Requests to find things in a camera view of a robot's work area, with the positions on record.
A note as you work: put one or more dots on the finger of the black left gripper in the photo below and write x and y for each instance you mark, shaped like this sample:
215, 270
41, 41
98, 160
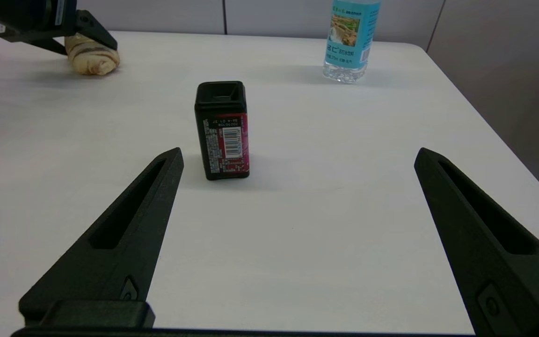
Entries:
94, 30
45, 44

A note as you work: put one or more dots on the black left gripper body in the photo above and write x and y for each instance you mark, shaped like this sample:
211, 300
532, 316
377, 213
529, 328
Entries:
21, 16

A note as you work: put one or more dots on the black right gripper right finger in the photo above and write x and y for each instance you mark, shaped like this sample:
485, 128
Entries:
475, 234

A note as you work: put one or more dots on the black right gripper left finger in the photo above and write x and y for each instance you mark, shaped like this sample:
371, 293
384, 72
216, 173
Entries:
120, 243

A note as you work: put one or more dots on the long striped bread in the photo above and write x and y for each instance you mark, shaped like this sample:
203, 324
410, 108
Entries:
91, 61

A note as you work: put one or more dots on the small black box, red label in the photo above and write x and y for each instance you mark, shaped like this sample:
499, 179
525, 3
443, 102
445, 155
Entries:
222, 135

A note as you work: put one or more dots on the clear bottle with blue label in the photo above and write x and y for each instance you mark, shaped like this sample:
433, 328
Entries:
349, 42

